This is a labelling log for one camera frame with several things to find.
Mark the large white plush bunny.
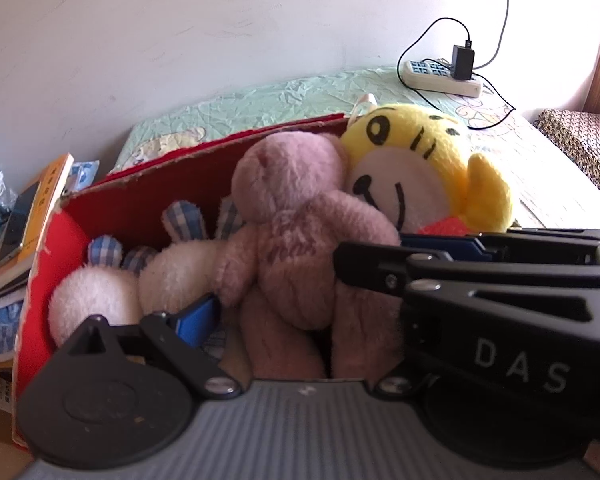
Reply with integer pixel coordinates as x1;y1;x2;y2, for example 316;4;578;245
138;197;244;314

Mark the small white plush bunny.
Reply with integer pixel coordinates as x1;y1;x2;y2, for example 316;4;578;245
48;235;157;347

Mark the mauve teddy bear plush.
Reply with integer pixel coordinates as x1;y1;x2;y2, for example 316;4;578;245
213;131;402;384

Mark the yellow tiger plush toy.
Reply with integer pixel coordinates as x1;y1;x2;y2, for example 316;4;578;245
340;93;514;235

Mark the green cartoon bear bedsheet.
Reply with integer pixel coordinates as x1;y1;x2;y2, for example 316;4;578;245
114;67;600;229

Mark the floral patterned pillow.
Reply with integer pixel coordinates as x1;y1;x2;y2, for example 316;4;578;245
535;110;600;190

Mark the red cardboard box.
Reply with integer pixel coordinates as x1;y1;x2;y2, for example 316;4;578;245
10;112;351;449

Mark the blue patterned cloth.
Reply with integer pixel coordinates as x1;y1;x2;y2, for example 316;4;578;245
0;253;27;361

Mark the blue patterned book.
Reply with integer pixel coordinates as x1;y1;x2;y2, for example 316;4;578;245
64;160;99;194

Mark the white power strip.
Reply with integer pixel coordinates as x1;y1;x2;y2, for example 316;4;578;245
399;61;483;99

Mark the black charger adapter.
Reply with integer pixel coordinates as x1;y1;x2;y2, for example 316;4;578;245
450;39;475;80

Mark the smartphone on book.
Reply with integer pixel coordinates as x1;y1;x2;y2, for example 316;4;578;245
0;182;40;266

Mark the yellow book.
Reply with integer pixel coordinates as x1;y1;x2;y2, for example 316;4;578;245
0;153;74;289

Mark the black charger cable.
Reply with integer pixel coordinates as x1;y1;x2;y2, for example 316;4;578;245
396;16;517;131

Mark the grey power strip cord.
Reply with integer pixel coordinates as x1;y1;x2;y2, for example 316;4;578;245
471;0;512;72

